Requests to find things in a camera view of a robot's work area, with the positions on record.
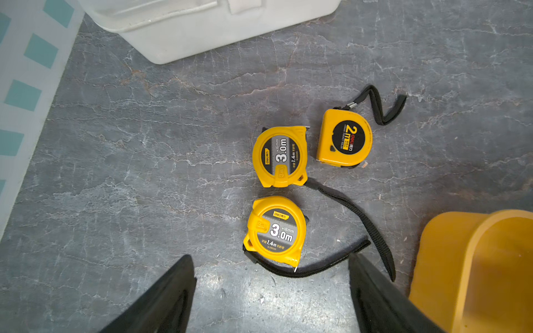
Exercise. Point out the yellow tape measure front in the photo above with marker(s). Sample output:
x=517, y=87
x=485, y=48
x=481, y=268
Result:
x=276, y=233

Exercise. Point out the yellow plastic tray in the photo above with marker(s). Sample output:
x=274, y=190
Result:
x=473, y=272

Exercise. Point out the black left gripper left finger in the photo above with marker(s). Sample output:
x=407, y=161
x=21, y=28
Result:
x=165, y=306

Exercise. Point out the white plastic storage case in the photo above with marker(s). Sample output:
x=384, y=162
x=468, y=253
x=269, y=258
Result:
x=165, y=31

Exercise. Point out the yellow tape measure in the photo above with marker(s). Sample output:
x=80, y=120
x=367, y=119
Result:
x=346, y=137
x=276, y=233
x=280, y=157

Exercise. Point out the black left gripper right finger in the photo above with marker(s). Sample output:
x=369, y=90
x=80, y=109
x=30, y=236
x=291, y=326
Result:
x=379, y=305

